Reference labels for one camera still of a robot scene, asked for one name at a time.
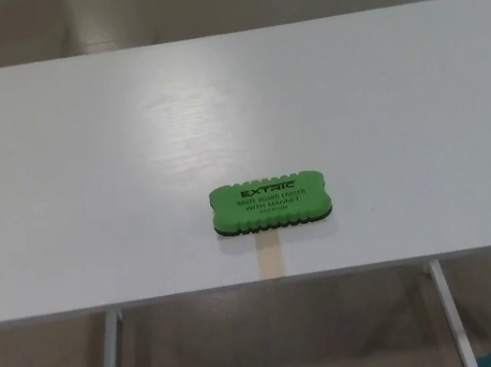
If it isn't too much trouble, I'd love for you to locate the green whiteboard eraser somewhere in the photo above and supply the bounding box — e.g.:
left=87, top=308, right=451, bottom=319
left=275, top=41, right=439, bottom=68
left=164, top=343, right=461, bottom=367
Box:
left=202, top=163, right=339, bottom=241

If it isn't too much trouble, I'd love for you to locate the beige masking tape strip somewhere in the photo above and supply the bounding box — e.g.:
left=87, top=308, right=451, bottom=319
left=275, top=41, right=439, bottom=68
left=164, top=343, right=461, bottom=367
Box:
left=253, top=233, right=287, bottom=281

